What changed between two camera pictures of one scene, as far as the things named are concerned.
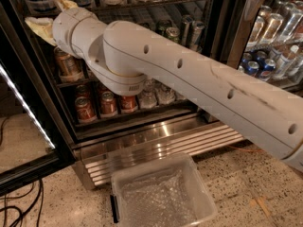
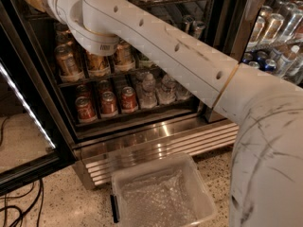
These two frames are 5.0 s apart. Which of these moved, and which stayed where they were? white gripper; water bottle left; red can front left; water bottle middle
Moved: white gripper
Stayed: water bottle left; red can front left; water bottle middle
